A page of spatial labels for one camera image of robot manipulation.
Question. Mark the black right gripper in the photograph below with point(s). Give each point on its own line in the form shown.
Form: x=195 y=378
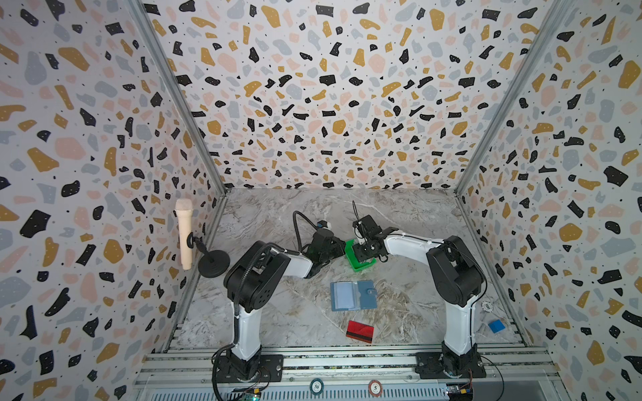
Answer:
x=358 y=250

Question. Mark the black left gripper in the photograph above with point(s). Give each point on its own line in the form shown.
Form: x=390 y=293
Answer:
x=341 y=245

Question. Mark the green plastic card tray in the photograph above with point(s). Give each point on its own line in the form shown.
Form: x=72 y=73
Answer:
x=355 y=264

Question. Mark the blue card holder wallet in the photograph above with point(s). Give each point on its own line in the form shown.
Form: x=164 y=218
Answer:
x=353 y=296

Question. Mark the red card black stripe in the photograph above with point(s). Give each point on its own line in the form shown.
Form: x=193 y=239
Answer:
x=359 y=331

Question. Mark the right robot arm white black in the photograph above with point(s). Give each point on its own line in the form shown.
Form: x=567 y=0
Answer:
x=459 y=281

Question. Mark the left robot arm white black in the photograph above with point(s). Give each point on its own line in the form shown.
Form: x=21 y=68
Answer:
x=253 y=280

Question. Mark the green round sticker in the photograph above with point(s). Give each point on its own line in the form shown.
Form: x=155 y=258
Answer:
x=316 y=387

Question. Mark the red round sticker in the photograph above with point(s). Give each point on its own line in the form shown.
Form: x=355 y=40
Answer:
x=375 y=388

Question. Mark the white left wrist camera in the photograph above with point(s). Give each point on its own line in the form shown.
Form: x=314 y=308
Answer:
x=323 y=225

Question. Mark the small white ring object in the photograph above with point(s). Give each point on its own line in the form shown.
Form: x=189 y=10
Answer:
x=487 y=306

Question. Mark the blue block on rail end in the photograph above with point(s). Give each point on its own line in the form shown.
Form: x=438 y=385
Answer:
x=497 y=326

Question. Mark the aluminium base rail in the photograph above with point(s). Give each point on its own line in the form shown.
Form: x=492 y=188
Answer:
x=513 y=373

